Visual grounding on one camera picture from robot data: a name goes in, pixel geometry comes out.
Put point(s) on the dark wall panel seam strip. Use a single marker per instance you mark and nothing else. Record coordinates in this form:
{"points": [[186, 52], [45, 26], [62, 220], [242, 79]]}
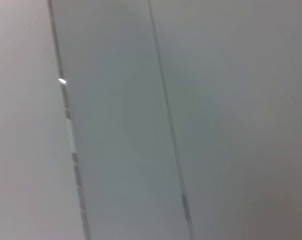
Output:
{"points": [[68, 115]]}

